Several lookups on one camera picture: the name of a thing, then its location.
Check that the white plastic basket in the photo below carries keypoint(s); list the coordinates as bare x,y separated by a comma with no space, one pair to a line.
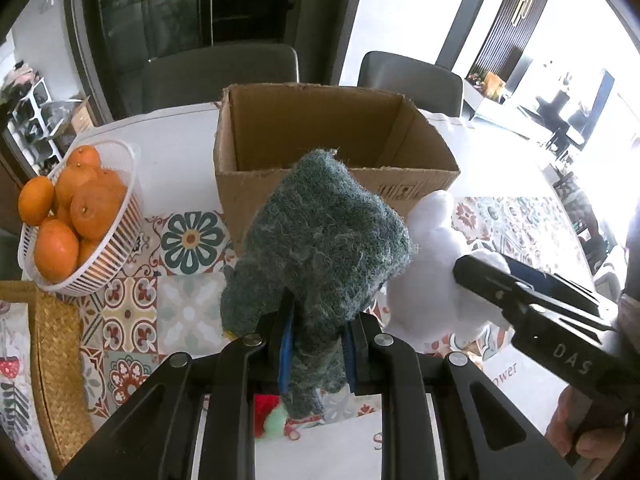
107,265

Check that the strawberry print cloth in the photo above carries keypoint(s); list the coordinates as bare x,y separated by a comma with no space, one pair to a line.
12,390

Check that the black monitor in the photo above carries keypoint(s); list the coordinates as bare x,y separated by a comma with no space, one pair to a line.
520,77

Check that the pile of oranges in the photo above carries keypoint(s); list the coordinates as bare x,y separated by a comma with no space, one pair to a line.
95,210

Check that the brown cardboard box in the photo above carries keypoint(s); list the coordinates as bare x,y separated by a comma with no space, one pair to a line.
245,195

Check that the tile patterned tablecloth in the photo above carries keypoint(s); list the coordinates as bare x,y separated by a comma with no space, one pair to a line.
185,305

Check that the red and green plush toy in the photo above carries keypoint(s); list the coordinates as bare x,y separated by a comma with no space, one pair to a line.
267,417

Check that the white shoe rack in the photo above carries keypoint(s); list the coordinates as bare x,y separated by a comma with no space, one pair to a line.
30,115

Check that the black glass cabinet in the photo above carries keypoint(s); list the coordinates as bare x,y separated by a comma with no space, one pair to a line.
150,10

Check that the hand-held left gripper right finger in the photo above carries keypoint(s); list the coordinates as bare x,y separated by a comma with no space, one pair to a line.
350,360

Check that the small cardboard box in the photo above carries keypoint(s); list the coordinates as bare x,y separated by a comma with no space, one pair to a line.
82,115

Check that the dark slatted wood cabinet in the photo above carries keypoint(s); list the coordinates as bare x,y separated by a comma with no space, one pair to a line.
510,15

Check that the white plush toy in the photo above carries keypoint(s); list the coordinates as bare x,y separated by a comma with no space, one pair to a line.
430,280

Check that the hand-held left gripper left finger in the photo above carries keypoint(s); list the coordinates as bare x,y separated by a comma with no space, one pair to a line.
286,347

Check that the person's right hand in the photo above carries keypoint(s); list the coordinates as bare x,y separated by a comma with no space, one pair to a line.
560,425

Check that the grey chair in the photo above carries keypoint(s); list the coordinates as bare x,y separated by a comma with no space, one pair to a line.
220,72
405,85

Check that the woven wicker tray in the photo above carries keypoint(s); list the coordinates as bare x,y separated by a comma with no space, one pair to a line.
55,360

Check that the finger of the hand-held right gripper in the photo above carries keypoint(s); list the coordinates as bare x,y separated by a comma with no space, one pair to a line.
485,280
550,282

